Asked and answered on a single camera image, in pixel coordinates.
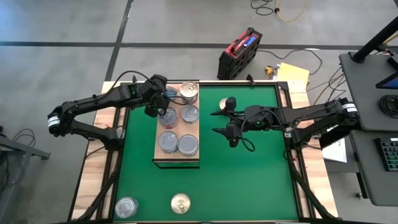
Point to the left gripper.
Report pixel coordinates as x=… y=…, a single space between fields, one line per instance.
x=150 y=93

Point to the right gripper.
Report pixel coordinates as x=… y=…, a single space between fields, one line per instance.
x=256 y=119

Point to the green-label silver-lid can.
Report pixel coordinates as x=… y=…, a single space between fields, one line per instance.
x=190 y=114

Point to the blue-label silver-lid can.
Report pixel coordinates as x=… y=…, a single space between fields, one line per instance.
x=126 y=207

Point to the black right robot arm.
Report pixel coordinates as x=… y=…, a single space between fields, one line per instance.
x=311 y=116

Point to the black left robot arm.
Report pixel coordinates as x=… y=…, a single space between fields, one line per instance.
x=93 y=102

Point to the black clamp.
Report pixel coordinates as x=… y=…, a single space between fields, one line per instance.
x=134 y=79
x=250 y=79

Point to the yellow plug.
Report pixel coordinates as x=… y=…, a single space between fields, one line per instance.
x=269 y=71

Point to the red and black tool case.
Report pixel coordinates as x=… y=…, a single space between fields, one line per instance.
x=239 y=56

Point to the yellow envelope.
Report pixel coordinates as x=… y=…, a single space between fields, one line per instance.
x=292 y=73

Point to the white paper sheet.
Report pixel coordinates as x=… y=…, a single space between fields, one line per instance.
x=337 y=152

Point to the grey metal stand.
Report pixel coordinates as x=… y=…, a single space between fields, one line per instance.
x=25 y=151

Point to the grey keypad desk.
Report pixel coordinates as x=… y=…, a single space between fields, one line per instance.
x=373 y=186

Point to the keypad with coloured keys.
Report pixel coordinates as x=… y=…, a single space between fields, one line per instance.
x=390 y=154

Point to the tablet with blue screen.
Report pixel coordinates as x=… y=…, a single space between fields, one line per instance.
x=391 y=82

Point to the black pole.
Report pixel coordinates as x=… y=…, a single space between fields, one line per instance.
x=376 y=40

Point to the wooden shelf black frame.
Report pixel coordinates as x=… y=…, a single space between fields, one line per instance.
x=178 y=129

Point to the white bracket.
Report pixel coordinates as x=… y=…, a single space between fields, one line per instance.
x=287 y=134

